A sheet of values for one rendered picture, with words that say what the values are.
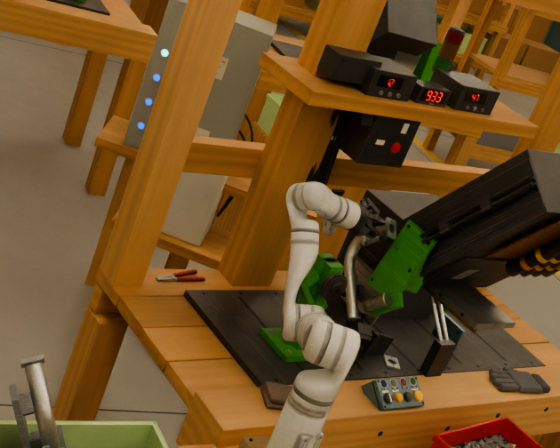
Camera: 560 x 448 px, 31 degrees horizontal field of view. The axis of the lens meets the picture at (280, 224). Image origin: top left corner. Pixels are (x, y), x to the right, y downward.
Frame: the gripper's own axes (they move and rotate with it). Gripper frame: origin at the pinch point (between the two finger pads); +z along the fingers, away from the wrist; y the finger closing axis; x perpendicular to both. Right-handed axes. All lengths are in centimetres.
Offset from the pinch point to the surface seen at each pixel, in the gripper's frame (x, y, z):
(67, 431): 10, -64, -88
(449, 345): -5.7, -28.0, 23.3
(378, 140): -3.2, 23.3, -6.2
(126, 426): 5, -62, -77
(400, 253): -2.7, -6.0, 4.8
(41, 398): -10, -63, -109
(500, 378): -7, -33, 48
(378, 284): 4.7, -13.3, 4.9
